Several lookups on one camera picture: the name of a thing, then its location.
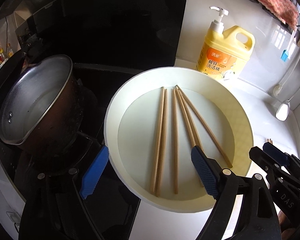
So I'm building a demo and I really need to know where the steel wok spatula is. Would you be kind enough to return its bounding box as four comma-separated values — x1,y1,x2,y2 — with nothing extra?
275,86,300,121

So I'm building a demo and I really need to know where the white round basin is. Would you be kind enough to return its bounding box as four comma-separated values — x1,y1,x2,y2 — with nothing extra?
104,67,253,213

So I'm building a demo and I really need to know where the blue silicone brush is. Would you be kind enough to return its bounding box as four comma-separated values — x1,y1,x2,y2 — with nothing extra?
280,29,297,62

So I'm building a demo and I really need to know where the yellow dish soap bottle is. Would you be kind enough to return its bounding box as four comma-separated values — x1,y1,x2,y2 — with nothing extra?
196,6,255,80

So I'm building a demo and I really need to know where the pink dish cloth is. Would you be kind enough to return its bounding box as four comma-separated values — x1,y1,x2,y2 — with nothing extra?
258,0,299,30

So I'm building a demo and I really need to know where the black gas stove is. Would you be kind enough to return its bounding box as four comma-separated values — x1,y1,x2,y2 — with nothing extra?
0,0,187,239

